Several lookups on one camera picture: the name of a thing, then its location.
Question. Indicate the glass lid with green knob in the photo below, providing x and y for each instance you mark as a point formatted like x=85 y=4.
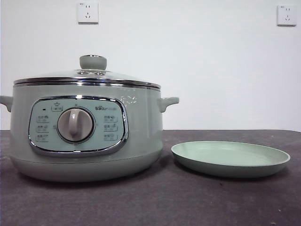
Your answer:
x=93 y=62

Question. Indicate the pale green electric steamer pot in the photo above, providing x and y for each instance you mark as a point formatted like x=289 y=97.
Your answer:
x=141 y=122

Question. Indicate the pale green round plate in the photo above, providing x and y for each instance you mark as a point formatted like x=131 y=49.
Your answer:
x=230 y=162

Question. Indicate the white wall socket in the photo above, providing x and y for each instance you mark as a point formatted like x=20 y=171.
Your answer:
x=88 y=13
x=287 y=15

